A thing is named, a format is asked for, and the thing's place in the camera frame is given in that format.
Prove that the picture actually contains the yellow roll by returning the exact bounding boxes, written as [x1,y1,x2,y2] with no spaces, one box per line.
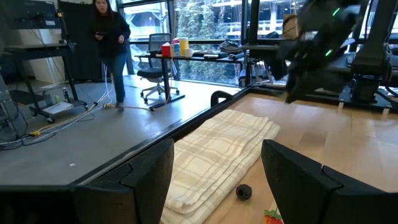
[179,37,190,57]

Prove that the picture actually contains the black curtain panel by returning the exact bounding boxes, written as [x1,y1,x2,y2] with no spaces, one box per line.
[58,1,108,82]

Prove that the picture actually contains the striped bag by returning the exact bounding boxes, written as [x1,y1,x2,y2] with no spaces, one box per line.
[219,39,243,54]

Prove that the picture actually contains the white paper stack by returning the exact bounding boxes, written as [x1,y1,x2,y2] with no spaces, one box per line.
[42,101,75,115]

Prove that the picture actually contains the black vertical post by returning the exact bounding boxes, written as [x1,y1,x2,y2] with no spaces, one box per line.
[247,0,262,88]

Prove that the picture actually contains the black office chair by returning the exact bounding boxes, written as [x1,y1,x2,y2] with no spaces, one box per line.
[136,32,180,104]

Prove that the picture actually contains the cardboard box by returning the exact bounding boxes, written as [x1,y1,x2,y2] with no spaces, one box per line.
[282,14,300,40]

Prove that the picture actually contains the folded plaid white towel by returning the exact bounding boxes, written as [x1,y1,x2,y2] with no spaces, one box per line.
[160,108,282,224]

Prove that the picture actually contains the person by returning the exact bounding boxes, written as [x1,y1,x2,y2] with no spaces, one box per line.
[90,0,132,111]

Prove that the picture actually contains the blackberry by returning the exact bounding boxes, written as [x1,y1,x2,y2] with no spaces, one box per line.
[235,184,253,202]

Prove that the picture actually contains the black equipment box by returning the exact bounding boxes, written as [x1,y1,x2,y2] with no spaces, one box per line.
[6,0,63,31]

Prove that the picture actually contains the black equipment cart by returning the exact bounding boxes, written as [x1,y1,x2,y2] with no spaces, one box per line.
[4,27,90,124]

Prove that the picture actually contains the black frame handle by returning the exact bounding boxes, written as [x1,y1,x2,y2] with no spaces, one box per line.
[210,90,234,108]

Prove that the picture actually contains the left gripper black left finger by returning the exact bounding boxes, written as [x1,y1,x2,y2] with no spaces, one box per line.
[73,138,175,224]

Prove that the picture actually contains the black work desk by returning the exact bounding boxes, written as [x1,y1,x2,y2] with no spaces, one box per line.
[134,52,248,111]

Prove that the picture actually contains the red strawberry with green leaves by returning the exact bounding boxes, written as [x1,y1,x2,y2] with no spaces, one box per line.
[263,208,284,224]

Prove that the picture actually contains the white floor cable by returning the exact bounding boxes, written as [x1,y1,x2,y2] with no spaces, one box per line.
[0,62,114,147]

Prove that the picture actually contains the yellow floor cable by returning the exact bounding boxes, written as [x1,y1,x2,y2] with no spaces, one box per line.
[29,102,156,138]

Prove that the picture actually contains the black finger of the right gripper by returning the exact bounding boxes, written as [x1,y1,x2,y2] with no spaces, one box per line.
[285,69,346,104]

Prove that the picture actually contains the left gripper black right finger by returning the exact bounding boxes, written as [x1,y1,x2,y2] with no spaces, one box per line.
[260,139,398,224]

